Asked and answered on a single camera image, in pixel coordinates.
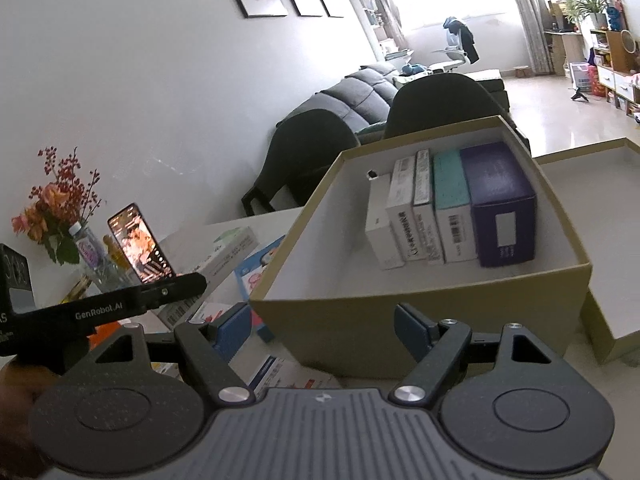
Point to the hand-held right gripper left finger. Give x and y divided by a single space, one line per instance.
232 330

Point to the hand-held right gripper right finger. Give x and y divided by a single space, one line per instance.
412 327

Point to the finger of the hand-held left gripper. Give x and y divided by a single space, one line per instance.
175 287

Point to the white green medicine box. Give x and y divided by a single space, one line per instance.
225 250

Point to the white blue striped medicine box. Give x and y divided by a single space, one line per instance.
280 372

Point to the blue cartoon baby box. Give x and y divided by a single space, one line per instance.
255 270

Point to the beige cardboard box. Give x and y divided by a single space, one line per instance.
325 330

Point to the white box black characters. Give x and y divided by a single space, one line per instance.
410 230

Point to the white red print medicine box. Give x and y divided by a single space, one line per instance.
427 230

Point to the small white medicine box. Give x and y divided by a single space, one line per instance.
382 230

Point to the teal white medicine box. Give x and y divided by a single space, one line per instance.
450 180

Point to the dark purple box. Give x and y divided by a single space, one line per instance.
492 180

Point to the beige cardboard box lid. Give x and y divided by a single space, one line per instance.
600 200

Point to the person's left hand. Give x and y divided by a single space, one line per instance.
20 400

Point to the orange tissue pack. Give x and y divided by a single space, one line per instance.
105 329

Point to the black smartphone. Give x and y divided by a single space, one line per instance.
140 245

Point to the yellow drink can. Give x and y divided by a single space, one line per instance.
116 255

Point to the clear water bottle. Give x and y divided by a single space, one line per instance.
87 250

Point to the red orange flower bouquet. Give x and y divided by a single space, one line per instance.
55 200

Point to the dark dining chair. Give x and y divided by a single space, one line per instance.
440 100
305 160

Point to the grey sofa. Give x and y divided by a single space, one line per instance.
350 95

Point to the blue stuffed toy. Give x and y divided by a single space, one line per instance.
412 69

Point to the white office chair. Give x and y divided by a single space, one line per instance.
452 55

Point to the small wooden stool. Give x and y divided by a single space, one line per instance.
522 71

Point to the small black tripod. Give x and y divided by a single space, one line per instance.
580 94

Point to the dark jacket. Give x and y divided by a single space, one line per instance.
467 40

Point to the white bookshelf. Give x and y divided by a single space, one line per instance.
365 25

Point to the light wooden computer desk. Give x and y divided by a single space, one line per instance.
565 50

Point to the white drawer cabinet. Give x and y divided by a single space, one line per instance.
622 87

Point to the grey curtain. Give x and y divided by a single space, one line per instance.
530 20

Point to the wooden cube shelf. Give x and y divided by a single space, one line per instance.
617 55

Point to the blue toy figure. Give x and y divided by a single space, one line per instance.
615 17

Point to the potted green plant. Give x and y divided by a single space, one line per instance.
590 2

